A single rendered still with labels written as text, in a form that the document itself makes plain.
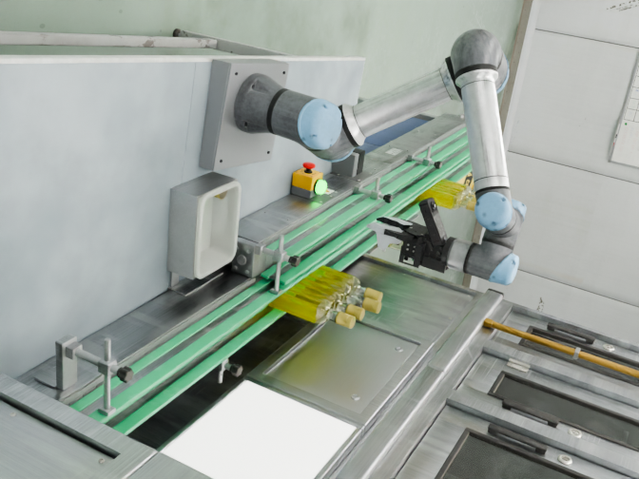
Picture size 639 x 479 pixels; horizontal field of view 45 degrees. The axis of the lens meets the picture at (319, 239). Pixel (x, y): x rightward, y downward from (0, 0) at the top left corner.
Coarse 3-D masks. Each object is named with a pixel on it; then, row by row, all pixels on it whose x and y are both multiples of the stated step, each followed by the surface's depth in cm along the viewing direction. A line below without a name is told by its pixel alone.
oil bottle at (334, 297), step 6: (300, 282) 216; (306, 282) 217; (300, 288) 213; (306, 288) 213; (312, 288) 214; (318, 288) 214; (324, 288) 215; (318, 294) 211; (324, 294) 212; (330, 294) 212; (336, 294) 213; (330, 300) 210; (336, 300) 210; (336, 306) 210
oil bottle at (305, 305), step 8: (296, 288) 212; (280, 296) 210; (288, 296) 208; (296, 296) 208; (304, 296) 209; (312, 296) 209; (272, 304) 212; (280, 304) 210; (288, 304) 209; (296, 304) 208; (304, 304) 207; (312, 304) 206; (320, 304) 206; (328, 304) 207; (288, 312) 210; (296, 312) 209; (304, 312) 207; (312, 312) 206; (320, 312) 205; (328, 312) 206; (312, 320) 207; (320, 320) 206
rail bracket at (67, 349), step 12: (72, 336) 153; (60, 348) 151; (72, 348) 151; (108, 348) 147; (60, 360) 152; (72, 360) 155; (96, 360) 149; (108, 360) 148; (48, 372) 159; (60, 372) 153; (72, 372) 156; (108, 372) 148; (120, 372) 146; (132, 372) 147; (48, 384) 156; (60, 384) 154; (72, 384) 157; (108, 384) 150; (108, 396) 151; (108, 408) 153
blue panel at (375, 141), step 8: (408, 120) 346; (416, 120) 348; (424, 120) 350; (392, 128) 330; (400, 128) 332; (408, 128) 333; (368, 136) 316; (376, 136) 317; (384, 136) 319; (392, 136) 320; (368, 144) 305; (376, 144) 306; (368, 152) 296
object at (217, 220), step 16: (208, 192) 186; (240, 192) 197; (208, 208) 200; (224, 208) 200; (208, 224) 202; (224, 224) 202; (208, 240) 204; (224, 240) 203; (208, 256) 202; (224, 256) 203; (208, 272) 195
